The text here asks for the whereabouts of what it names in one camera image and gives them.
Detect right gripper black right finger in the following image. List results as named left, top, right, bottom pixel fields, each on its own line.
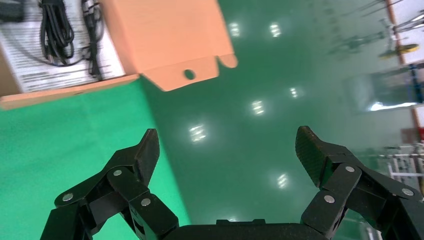
left=294, top=125, right=424, bottom=240

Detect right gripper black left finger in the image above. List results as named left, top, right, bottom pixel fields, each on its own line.
left=39, top=128, right=180, bottom=240

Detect black wired computer mouse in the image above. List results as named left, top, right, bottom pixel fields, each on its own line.
left=0, top=0, right=105, bottom=81

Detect black data cable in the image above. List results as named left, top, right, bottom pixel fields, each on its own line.
left=39, top=0, right=76, bottom=66

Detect orange cardboard box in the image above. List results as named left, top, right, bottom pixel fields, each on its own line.
left=0, top=0, right=239, bottom=111

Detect white metal rack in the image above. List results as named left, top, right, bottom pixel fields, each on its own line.
left=377, top=142, right=424, bottom=188

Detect green table cloth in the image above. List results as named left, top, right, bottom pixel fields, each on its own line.
left=0, top=79, right=192, bottom=240

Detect yellow disc machine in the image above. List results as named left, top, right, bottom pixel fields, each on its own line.
left=379, top=43, right=421, bottom=61

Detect white printed instruction sheet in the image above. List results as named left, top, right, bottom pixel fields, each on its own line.
left=0, top=0, right=127, bottom=94

